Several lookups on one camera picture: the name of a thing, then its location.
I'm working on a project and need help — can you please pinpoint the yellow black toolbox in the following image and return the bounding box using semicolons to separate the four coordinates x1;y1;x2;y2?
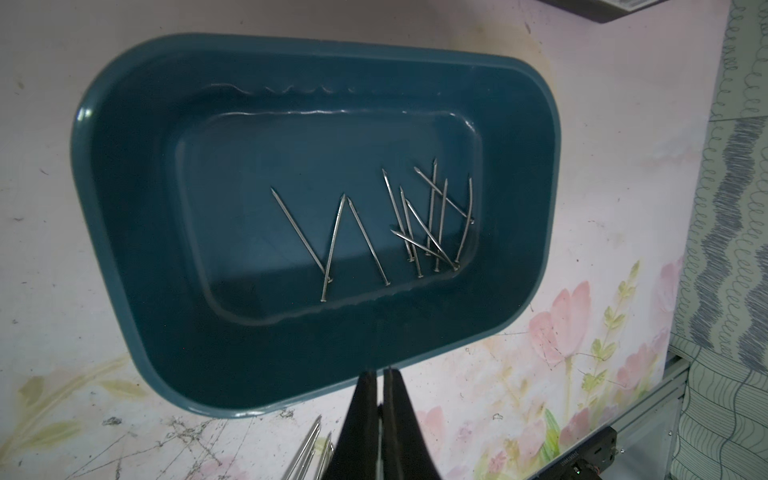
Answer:
540;0;665;24

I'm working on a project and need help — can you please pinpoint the steel nail pile right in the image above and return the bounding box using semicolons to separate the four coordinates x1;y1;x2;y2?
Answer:
282;415;322;480

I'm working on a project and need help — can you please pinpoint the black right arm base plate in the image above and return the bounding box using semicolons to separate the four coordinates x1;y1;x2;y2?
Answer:
532;426;618;480

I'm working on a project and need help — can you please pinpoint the steel nail pile lower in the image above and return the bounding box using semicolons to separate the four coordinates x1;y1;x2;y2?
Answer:
313;432;334;480

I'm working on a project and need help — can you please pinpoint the steel nail apart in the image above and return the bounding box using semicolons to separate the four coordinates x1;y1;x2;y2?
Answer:
427;157;438;248

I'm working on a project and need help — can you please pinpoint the teal plastic storage box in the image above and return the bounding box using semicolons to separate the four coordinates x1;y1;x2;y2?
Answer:
71;34;561;418

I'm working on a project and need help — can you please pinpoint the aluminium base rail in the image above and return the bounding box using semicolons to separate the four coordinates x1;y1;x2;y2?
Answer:
597;354;690;479

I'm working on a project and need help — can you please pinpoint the steel nail pile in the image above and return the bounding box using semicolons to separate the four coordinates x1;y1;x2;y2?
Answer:
313;432;334;480
282;415;322;480

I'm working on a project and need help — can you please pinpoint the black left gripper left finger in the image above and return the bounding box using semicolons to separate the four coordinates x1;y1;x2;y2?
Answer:
322;371;379;480

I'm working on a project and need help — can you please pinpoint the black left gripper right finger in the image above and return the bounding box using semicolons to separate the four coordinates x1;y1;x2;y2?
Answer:
381;368;441;480

